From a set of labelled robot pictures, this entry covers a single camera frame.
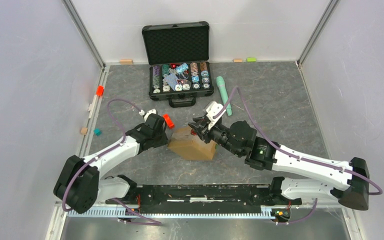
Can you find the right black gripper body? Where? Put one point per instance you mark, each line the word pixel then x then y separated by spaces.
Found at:
pixel 207 135

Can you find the brown cardboard express box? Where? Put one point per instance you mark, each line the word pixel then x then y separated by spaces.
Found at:
pixel 190 147

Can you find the red black utility knife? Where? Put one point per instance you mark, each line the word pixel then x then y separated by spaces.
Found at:
pixel 192 132

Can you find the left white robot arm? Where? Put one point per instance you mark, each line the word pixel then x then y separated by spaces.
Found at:
pixel 81 184

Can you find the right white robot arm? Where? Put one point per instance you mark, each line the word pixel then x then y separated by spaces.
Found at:
pixel 344 181

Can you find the orange rectangular block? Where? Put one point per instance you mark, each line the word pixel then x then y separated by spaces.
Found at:
pixel 170 124

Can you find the mint green marker pen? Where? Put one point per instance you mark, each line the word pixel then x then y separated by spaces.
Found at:
pixel 221 85

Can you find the black poker chip case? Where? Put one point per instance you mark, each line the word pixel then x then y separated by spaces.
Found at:
pixel 178 54

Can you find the teal small block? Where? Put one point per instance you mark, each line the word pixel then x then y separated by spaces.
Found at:
pixel 97 132

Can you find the wooden block left edge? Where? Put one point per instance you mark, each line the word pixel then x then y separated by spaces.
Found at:
pixel 84 131

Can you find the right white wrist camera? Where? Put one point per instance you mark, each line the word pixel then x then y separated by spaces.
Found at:
pixel 213 113

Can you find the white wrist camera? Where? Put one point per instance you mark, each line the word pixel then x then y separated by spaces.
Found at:
pixel 213 113
pixel 144 113

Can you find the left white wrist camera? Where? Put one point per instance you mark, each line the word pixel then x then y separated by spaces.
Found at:
pixel 144 113

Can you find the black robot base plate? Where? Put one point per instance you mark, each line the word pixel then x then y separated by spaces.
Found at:
pixel 240 198

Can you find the green block back wall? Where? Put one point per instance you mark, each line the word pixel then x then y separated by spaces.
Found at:
pixel 251 59

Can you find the wooden block back wall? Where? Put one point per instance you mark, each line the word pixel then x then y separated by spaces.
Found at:
pixel 126 62

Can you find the orange block on rail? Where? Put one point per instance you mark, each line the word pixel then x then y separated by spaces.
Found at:
pixel 100 91

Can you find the white slotted cable duct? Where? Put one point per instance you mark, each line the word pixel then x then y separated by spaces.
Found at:
pixel 118 211

